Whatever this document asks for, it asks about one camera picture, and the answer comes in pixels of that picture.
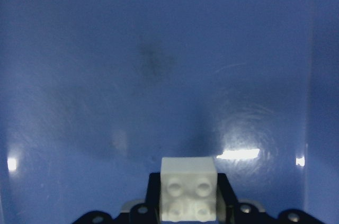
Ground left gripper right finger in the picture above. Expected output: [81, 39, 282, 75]
[216, 173, 322, 223]

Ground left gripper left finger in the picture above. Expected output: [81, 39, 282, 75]
[73, 173, 161, 223]

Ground white block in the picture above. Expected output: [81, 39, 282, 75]
[159, 157, 217, 222]

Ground blue plastic tray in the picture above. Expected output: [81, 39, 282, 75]
[1, 0, 338, 223]

